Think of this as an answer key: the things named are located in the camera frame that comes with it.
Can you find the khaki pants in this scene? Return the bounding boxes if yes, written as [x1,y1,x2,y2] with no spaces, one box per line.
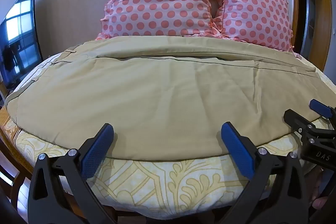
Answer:
[7,35,320,161]

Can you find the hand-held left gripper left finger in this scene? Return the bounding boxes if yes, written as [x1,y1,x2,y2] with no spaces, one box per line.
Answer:
[28,123,116,224]

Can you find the yellow patterned bed sheet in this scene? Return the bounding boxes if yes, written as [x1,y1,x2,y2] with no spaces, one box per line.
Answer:
[0,52,336,215]

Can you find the wooden bed frame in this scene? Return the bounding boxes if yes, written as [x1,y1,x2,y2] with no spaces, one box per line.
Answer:
[0,104,36,205]

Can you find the black flat screen television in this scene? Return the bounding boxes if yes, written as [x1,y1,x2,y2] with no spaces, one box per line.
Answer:
[0,0,44,91]

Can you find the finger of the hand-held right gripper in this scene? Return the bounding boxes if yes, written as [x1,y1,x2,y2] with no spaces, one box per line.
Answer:
[284,109,316,133]
[309,99,336,120]

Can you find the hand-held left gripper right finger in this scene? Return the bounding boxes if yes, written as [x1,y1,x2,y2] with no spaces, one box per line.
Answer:
[221,121,308,224]

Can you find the person's right hand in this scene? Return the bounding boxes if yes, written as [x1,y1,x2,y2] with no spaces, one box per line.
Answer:
[311,168,333,211]

